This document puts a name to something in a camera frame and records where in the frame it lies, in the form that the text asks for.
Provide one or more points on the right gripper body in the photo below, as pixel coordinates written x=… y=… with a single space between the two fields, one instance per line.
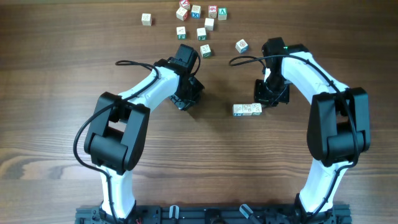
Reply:
x=271 y=96

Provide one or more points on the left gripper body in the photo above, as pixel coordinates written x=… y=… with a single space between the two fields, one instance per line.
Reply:
x=188 y=98

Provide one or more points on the green Z letter block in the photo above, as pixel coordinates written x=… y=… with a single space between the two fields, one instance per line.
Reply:
x=256 y=109

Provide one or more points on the red M letter block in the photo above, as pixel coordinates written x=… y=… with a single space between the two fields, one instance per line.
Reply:
x=247 y=110

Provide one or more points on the blue edged wooden block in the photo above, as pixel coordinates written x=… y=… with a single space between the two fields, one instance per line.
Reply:
x=237 y=110

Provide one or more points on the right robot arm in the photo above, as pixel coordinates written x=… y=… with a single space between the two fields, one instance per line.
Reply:
x=338 y=126

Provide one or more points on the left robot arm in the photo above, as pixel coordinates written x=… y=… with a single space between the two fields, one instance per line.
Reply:
x=118 y=127

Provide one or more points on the green edged block lower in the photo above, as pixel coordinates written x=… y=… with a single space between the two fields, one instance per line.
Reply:
x=205 y=51

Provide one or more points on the green edged block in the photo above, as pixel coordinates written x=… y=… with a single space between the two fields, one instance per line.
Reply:
x=201 y=33
x=181 y=33
x=205 y=51

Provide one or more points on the green edged block left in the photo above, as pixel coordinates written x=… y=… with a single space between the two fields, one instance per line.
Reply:
x=181 y=33

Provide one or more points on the blue D letter block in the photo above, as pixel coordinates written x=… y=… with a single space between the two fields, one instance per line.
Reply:
x=241 y=46

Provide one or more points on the green edged block middle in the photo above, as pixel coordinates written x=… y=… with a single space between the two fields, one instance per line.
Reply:
x=201 y=33

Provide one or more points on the plain wooden block centre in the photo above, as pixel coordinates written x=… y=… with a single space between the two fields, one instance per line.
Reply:
x=209 y=24

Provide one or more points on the plain wooden block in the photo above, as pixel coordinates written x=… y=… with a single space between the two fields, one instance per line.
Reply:
x=146 y=19
x=209 y=24

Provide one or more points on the red edged wooden block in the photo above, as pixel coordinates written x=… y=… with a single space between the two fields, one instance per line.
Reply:
x=182 y=13

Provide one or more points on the blue X letter block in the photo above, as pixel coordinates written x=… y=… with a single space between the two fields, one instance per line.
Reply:
x=196 y=11

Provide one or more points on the red number 6 block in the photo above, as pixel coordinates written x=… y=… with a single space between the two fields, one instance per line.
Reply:
x=212 y=11

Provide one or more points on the plain wooden block far left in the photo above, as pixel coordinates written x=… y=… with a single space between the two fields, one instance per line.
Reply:
x=146 y=19

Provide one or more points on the green letter A block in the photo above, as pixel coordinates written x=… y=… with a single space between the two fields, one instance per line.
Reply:
x=222 y=13

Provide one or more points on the red letter block top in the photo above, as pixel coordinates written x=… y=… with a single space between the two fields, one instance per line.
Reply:
x=184 y=4

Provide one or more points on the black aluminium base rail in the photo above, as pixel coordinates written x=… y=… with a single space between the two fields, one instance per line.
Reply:
x=282 y=213

